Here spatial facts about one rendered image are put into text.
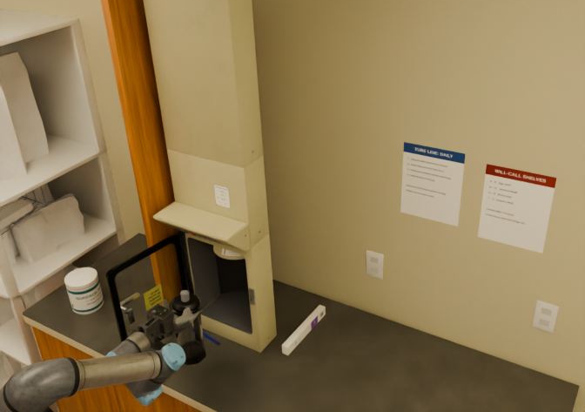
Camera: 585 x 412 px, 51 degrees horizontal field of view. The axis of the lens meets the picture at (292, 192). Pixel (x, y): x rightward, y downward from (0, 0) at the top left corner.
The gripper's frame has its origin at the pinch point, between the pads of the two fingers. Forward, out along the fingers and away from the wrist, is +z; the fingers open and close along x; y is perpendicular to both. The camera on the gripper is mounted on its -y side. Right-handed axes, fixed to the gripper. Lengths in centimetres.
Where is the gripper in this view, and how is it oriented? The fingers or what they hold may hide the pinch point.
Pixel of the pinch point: (185, 309)
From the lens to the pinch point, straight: 212.5
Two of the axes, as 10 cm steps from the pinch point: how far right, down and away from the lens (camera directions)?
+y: -0.4, -8.8, -4.7
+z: 5.2, -4.2, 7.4
